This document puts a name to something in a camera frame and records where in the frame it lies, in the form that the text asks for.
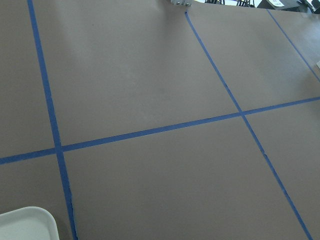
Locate cream plastic tray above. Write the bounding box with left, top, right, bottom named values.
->
left=0, top=206, right=60, bottom=240

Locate black box with label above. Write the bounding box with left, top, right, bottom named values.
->
left=257, top=0, right=300, bottom=12

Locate aluminium frame post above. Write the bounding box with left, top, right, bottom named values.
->
left=170, top=0, right=193, bottom=7

